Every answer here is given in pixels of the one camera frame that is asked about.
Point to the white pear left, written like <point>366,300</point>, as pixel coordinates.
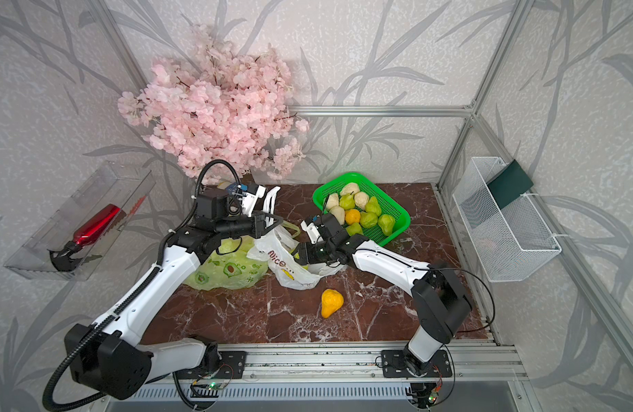
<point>339,214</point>

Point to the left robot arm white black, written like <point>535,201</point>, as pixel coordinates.
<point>106,358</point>

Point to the orange yellow pear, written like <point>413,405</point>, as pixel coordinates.
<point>331,301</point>

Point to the clear wall tray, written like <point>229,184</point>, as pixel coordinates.
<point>126,186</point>

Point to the red spray bottle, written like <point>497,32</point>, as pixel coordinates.
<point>87,235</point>

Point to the pink cherry blossom bouquet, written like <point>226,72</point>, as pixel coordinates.
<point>228,106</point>

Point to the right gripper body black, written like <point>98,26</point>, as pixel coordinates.
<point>315,254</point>

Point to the green pear right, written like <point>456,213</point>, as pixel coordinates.
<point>387,224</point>

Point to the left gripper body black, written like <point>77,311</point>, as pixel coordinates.
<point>234,227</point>

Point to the white wire mesh basket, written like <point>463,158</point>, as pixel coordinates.
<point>512,242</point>

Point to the green avocado plastic bag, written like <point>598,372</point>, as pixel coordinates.
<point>231,270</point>

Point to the green pear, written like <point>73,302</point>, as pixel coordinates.
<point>387,224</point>
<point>347,202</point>

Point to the green plastic basket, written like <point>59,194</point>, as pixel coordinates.
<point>371,201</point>

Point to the small orange pear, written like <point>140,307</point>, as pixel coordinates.
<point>352,216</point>

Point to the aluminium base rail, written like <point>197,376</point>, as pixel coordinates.
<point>461,361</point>

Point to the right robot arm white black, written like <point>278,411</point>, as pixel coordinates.
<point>441,300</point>

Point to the dark green card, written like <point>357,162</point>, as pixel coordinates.
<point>509,184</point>

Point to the white printed plastic bag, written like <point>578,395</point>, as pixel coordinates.
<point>276,248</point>

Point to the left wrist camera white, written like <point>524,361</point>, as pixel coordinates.
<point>249,195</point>

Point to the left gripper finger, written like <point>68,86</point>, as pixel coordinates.
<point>269,206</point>
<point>260,228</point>

